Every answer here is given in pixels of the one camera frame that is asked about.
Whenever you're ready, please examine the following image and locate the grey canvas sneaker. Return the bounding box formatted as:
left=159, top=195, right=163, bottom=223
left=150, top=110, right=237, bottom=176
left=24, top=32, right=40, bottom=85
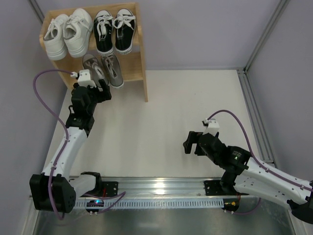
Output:
left=82, top=54, right=109, bottom=88
left=101, top=54, right=124, bottom=89

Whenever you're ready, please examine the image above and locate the white sneaker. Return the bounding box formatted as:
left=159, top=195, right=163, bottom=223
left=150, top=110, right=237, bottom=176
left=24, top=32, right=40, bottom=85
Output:
left=44, top=14, right=69, bottom=61
left=63, top=8, right=93, bottom=58

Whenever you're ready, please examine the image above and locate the black canvas sneaker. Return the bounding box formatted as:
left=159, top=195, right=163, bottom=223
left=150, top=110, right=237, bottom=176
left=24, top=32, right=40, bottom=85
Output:
left=113, top=8, right=136, bottom=54
left=93, top=10, right=113, bottom=56

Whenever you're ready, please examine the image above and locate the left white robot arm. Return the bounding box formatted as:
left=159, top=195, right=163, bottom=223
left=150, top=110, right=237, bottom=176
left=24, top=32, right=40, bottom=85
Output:
left=29, top=79, right=112, bottom=213

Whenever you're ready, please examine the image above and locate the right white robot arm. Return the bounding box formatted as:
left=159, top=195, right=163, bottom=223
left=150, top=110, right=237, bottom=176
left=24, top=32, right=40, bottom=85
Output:
left=183, top=131, right=313, bottom=224

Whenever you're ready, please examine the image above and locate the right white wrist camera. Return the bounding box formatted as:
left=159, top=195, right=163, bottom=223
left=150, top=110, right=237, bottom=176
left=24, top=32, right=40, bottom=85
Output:
left=202, top=118, right=220, bottom=136

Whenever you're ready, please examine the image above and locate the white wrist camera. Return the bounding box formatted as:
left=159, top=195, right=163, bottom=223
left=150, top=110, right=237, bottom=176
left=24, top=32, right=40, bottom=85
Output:
left=202, top=118, right=220, bottom=136
left=70, top=69, right=96, bottom=88

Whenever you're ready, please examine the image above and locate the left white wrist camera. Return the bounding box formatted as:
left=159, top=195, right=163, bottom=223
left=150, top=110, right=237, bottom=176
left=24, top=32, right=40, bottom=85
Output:
left=70, top=69, right=96, bottom=88

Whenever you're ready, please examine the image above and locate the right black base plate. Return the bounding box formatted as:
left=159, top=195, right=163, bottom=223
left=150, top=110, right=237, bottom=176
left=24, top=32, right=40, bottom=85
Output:
left=203, top=179, right=236, bottom=196

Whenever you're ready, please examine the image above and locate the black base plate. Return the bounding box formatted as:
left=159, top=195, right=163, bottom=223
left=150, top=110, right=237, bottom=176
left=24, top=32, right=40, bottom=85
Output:
left=203, top=179, right=236, bottom=196
left=99, top=181, right=118, bottom=197

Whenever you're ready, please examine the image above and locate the right aluminium frame rail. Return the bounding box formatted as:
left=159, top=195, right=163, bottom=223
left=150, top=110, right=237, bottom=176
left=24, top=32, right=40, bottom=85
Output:
left=237, top=70, right=276, bottom=167

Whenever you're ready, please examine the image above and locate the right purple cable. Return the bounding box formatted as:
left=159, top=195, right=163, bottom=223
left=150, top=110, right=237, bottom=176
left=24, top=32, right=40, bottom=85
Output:
left=206, top=109, right=313, bottom=216

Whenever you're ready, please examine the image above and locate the grey slotted cable duct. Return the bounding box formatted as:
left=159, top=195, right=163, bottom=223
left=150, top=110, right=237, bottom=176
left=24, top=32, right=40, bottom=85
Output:
left=74, top=198, right=224, bottom=210

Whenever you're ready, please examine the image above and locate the aluminium mounting rail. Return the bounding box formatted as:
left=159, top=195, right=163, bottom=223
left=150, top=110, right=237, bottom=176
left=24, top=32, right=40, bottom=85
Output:
left=70, top=177, right=245, bottom=200

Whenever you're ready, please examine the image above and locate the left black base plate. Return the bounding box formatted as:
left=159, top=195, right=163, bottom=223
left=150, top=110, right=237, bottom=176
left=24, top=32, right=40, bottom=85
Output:
left=99, top=181, right=118, bottom=197

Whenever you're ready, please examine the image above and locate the left corner aluminium post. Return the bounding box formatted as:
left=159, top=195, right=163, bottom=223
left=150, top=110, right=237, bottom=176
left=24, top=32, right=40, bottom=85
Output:
left=28, top=0, right=45, bottom=24

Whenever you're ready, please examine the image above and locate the corner aluminium post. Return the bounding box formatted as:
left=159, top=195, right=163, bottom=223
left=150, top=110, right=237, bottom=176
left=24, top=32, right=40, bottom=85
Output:
left=243, top=0, right=290, bottom=72
left=28, top=0, right=45, bottom=24

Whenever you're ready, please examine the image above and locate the right corner aluminium post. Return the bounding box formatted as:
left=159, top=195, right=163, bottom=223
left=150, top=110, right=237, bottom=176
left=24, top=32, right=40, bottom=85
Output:
left=243, top=0, right=290, bottom=72

